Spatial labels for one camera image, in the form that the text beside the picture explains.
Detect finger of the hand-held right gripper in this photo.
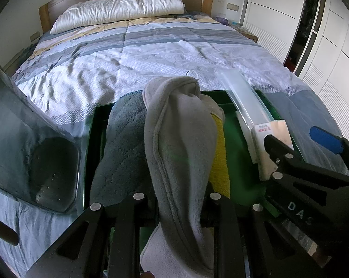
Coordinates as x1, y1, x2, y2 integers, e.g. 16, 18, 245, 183
264, 134, 349, 189
309, 125, 349, 178

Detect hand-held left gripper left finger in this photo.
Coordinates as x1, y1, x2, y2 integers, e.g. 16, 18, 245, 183
25, 191, 159, 278

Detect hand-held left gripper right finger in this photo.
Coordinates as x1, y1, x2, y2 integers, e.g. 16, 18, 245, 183
200, 191, 322, 278

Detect tissue packet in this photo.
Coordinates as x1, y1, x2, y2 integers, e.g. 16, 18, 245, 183
250, 120, 294, 181

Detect green tray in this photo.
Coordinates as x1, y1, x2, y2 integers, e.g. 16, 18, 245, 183
81, 88, 306, 278

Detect yellow towel with white edge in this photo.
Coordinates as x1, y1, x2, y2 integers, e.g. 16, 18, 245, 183
200, 93, 231, 200

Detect clear plastic packet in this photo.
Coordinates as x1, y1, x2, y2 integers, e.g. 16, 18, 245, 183
219, 69, 272, 128

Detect dark grey fluffy towel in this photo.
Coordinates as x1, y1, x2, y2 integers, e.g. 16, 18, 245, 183
89, 91, 160, 209

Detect light grey cloth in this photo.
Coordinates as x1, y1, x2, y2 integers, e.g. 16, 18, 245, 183
140, 76, 225, 278

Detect wooden nightstand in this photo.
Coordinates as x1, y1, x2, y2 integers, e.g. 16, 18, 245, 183
235, 25, 259, 43

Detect white wardrobe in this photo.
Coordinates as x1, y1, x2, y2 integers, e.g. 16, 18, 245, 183
239, 0, 349, 139

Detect wooden bed with striped duvet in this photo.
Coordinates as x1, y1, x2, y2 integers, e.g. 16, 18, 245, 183
0, 14, 349, 278

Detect white pillow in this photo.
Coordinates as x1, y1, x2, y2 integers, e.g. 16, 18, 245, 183
50, 0, 185, 35

